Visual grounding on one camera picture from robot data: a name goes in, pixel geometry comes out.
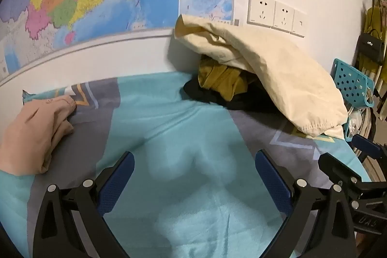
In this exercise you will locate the olive green garment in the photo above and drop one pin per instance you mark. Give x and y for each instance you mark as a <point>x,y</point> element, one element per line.
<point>223,78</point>

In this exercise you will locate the black garment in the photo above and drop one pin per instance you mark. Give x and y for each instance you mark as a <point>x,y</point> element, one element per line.
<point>251,99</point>

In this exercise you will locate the teal and grey bed sheet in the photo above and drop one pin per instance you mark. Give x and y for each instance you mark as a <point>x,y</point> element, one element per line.
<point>181,140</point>

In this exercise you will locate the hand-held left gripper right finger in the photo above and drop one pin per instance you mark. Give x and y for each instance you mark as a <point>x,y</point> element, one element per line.
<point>272,182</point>

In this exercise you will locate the yellow-green hanging clothes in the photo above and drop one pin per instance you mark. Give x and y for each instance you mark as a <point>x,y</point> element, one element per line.
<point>375,16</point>

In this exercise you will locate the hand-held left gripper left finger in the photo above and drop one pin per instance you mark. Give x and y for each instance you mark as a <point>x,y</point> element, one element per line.
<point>116,182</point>

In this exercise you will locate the black handbag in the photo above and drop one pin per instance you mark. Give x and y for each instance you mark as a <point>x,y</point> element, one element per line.
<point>370,48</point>

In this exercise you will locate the cream jacket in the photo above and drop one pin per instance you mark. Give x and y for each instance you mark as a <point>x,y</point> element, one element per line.
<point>281,70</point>

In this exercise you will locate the pink garment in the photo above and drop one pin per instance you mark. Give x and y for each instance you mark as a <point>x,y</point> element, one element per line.
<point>30,134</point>

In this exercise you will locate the white wall socket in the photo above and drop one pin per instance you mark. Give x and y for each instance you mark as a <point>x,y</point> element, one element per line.
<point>261,8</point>
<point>283,16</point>

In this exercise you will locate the turquoise plastic basket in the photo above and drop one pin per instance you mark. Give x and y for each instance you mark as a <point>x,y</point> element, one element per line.
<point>350,81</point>

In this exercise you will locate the white printed cloth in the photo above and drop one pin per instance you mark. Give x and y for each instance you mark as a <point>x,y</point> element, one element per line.
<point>359,125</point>

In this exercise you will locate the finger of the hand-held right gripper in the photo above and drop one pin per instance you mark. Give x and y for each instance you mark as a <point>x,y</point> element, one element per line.
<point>365,146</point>
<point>338,170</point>

